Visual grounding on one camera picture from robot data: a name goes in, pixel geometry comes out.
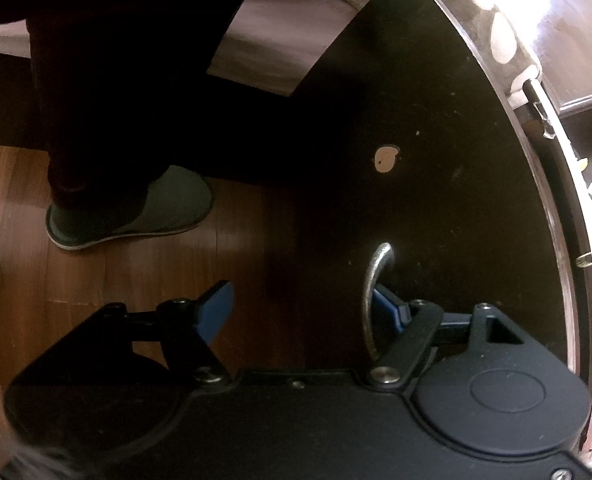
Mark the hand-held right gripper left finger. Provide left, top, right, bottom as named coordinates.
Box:
left=93, top=280, right=235, bottom=386

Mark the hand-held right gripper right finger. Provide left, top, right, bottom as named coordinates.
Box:
left=365, top=284, right=528, bottom=389

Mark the metal drawer handle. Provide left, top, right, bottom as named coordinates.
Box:
left=360, top=242, right=394, bottom=362

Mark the black drawer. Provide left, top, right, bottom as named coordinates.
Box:
left=288, top=0, right=592, bottom=378

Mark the green slipper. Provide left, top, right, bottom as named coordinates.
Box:
left=45, top=164, right=215, bottom=251

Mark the person's dark trouser leg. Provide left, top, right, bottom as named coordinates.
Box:
left=25, top=0, right=269, bottom=211

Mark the clear plastic clip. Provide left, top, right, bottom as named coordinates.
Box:
left=523, top=79, right=560, bottom=141

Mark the grey printed blanket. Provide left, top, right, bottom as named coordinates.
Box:
left=206, top=0, right=413, bottom=99

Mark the grey cloth with white spots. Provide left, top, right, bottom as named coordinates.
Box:
left=412, top=0, right=545, bottom=107

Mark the dark wooden cabinet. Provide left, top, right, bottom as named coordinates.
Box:
left=523, top=0, right=592, bottom=119

